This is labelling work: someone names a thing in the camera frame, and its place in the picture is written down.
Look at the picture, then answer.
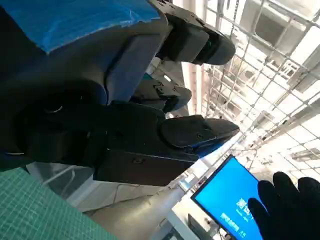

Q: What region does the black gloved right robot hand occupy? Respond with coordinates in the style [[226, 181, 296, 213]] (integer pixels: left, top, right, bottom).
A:
[[247, 171, 320, 240]]

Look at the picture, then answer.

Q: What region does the grey desk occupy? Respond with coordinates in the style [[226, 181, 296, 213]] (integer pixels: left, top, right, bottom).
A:
[[151, 208, 201, 240]]

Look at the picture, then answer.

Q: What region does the green cutting mat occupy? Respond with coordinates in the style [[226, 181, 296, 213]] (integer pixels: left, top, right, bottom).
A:
[[0, 164, 118, 240]]

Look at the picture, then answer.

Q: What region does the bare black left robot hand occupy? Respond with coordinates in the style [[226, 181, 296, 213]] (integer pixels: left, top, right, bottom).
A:
[[0, 0, 241, 187]]

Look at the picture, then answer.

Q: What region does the monitor with blue screen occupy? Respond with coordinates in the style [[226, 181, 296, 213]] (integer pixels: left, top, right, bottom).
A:
[[191, 154, 266, 240]]

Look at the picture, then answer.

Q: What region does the wire mesh panel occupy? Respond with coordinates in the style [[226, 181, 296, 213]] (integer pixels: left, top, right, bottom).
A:
[[199, 0, 320, 176]]

